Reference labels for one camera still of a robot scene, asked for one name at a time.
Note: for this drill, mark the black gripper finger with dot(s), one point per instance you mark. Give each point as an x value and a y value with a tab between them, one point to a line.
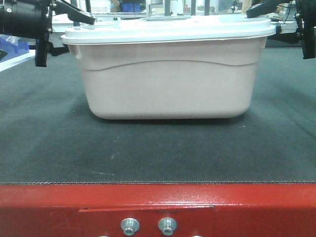
262	8
306	21
42	41
73	13

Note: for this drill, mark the white bin lid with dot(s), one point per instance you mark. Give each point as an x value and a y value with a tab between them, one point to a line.
170	29

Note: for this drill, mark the pale pink storage bin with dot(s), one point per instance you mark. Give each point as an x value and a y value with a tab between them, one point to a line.
211	79

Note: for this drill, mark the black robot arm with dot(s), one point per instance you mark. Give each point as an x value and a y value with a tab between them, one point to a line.
32	19

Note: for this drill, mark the blue bins on far shelf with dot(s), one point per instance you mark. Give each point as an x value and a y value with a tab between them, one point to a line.
131	7

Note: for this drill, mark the blue crate at left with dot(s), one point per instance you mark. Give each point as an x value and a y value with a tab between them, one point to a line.
11	47

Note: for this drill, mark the dark grey table mat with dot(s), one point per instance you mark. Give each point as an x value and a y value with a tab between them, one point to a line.
49	135

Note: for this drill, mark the left silver bolt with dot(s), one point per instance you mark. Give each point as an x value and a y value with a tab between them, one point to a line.
129	226

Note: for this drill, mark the silver bolt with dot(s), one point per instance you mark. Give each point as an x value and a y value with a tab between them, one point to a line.
167	226
129	226

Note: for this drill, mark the right silver bolt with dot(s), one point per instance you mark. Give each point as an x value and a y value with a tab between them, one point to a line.
167	226

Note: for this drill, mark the red metal cart frame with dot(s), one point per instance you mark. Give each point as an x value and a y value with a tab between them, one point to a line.
200	210

